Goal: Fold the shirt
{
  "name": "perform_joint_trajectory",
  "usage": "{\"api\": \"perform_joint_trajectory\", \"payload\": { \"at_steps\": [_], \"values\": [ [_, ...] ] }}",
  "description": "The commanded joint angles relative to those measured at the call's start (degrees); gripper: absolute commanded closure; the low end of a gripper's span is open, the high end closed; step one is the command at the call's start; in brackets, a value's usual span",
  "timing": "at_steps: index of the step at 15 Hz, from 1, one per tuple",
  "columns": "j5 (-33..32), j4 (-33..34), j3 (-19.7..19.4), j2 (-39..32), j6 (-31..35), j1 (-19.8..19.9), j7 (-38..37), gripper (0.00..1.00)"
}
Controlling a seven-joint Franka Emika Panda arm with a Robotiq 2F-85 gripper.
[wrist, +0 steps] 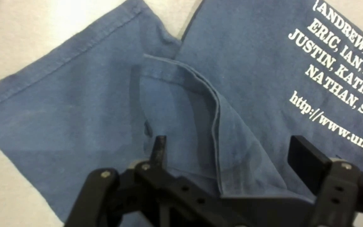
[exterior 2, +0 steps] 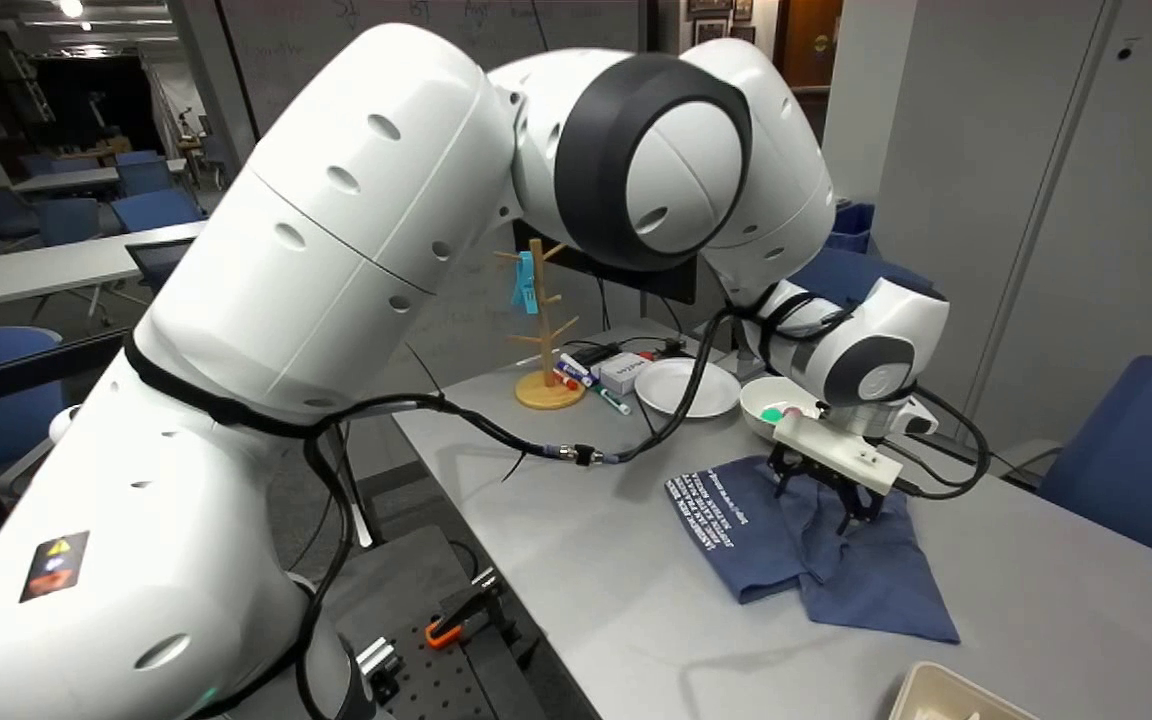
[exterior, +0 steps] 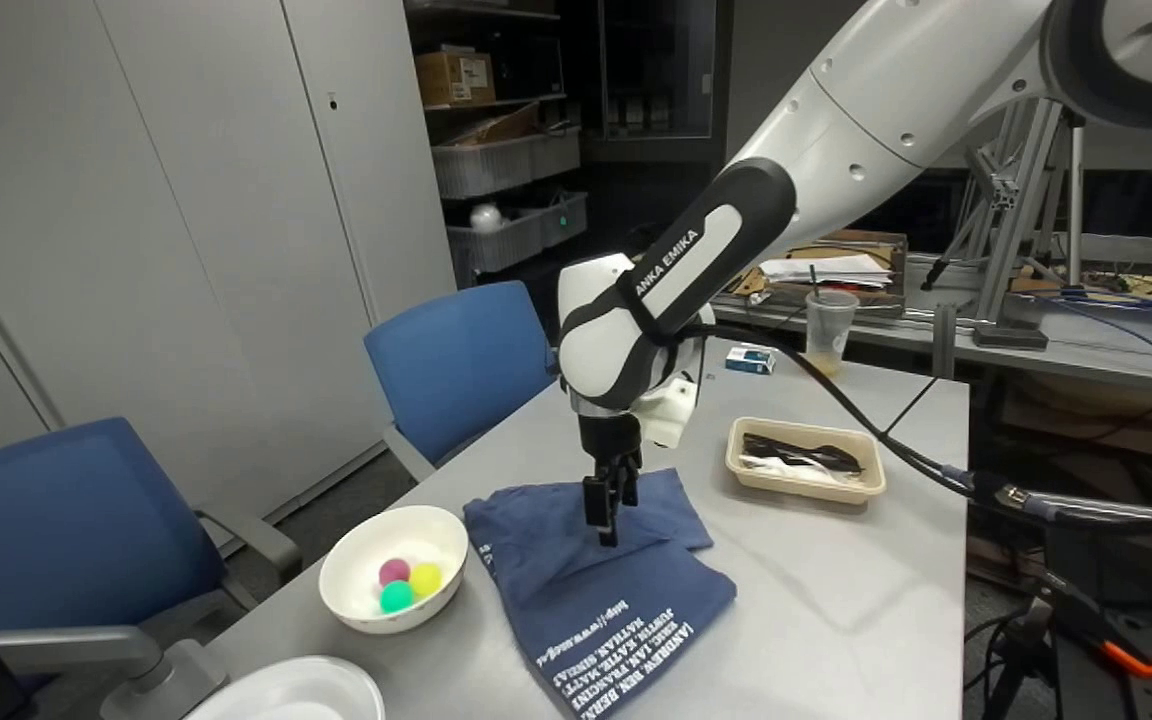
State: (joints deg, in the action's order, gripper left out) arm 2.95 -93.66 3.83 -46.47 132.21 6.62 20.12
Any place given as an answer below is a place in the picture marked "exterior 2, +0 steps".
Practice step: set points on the white plate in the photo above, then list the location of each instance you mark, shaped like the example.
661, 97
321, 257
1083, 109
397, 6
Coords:
680, 390

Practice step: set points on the blue printed shirt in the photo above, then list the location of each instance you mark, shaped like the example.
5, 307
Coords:
763, 532

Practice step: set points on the grey cabinet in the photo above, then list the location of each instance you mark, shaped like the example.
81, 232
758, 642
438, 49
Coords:
1056, 202

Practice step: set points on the beige cutlery tray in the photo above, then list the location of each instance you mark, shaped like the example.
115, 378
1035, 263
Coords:
956, 694

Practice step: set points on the wooden mug tree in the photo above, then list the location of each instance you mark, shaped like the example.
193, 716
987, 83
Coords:
545, 384

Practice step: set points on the light blue small cup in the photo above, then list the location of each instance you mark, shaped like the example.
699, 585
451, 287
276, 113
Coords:
525, 287

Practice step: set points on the white red packet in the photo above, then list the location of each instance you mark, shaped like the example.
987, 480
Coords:
615, 378

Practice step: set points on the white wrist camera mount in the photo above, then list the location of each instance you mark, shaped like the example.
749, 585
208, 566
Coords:
840, 449

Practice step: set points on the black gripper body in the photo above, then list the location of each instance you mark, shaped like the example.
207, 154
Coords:
809, 471

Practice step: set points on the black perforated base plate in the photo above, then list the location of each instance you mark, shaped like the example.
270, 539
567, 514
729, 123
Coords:
459, 680

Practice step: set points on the white bowl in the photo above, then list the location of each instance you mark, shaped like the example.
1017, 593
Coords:
779, 394

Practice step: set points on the grey long table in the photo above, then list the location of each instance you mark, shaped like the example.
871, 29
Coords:
29, 272

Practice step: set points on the green ball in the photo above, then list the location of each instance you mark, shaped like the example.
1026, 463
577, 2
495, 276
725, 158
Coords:
770, 417

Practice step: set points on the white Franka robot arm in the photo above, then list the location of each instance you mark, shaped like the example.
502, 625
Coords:
336, 240

